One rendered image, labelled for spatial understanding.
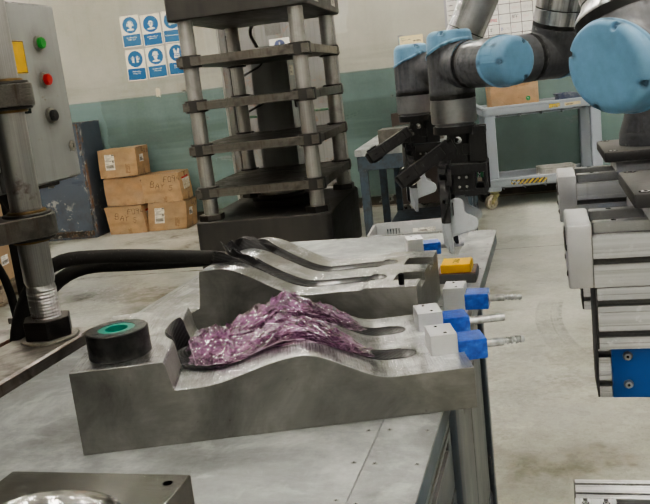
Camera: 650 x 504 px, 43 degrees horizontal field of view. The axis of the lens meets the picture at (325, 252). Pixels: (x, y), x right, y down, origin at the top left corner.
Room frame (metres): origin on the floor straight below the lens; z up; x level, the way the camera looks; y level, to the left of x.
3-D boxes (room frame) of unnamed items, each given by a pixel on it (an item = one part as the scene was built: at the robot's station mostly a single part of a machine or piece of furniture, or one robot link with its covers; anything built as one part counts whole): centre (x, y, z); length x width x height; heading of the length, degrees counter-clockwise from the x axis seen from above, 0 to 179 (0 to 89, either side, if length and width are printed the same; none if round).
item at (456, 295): (1.38, -0.26, 0.83); 0.13 x 0.05 x 0.05; 73
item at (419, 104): (1.86, -0.23, 1.15); 0.08 x 0.08 x 0.05
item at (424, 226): (4.67, -0.57, 0.28); 0.61 x 0.41 x 0.15; 78
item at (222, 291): (1.47, 0.06, 0.87); 0.50 x 0.26 x 0.14; 74
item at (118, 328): (1.03, 0.28, 0.93); 0.08 x 0.08 x 0.04
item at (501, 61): (1.30, -0.30, 1.22); 0.11 x 0.11 x 0.08; 29
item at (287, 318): (1.11, 0.08, 0.90); 0.26 x 0.18 x 0.08; 91
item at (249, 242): (1.46, 0.05, 0.92); 0.35 x 0.16 x 0.09; 74
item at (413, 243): (1.85, -0.25, 0.83); 0.13 x 0.05 x 0.05; 90
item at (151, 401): (1.10, 0.08, 0.86); 0.50 x 0.26 x 0.11; 91
